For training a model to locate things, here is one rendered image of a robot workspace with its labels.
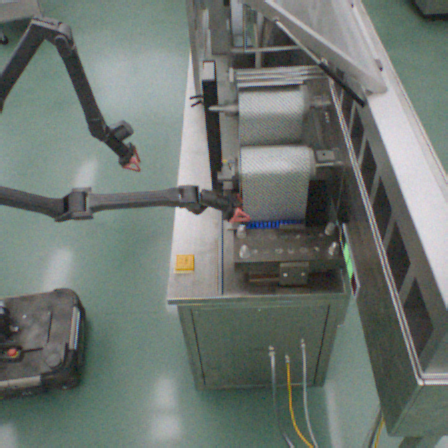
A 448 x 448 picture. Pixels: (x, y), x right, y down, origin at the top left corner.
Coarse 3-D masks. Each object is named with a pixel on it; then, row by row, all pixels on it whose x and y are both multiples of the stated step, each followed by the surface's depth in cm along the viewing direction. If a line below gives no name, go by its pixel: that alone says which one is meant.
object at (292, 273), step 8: (280, 264) 166; (288, 264) 166; (296, 264) 166; (304, 264) 166; (280, 272) 168; (288, 272) 168; (296, 272) 168; (304, 272) 168; (280, 280) 171; (288, 280) 171; (296, 280) 171; (304, 280) 171
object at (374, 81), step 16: (256, 0) 106; (272, 16) 109; (288, 16) 109; (352, 16) 150; (288, 32) 110; (304, 32) 112; (304, 48) 113; (320, 48) 114; (336, 48) 117; (368, 48) 137; (320, 64) 116; (336, 64) 118; (352, 64) 118; (368, 64) 130; (336, 80) 119; (368, 80) 121; (384, 80) 125; (352, 96) 122
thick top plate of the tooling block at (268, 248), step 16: (240, 240) 173; (256, 240) 173; (272, 240) 173; (288, 240) 172; (304, 240) 172; (320, 240) 171; (336, 240) 171; (256, 256) 168; (272, 256) 167; (288, 256) 167; (304, 256) 167; (320, 256) 166; (336, 256) 166
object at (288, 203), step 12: (252, 192) 169; (264, 192) 169; (276, 192) 169; (288, 192) 169; (300, 192) 169; (252, 204) 173; (264, 204) 173; (276, 204) 173; (288, 204) 173; (300, 204) 173; (252, 216) 178; (264, 216) 178; (276, 216) 178; (288, 216) 178; (300, 216) 178
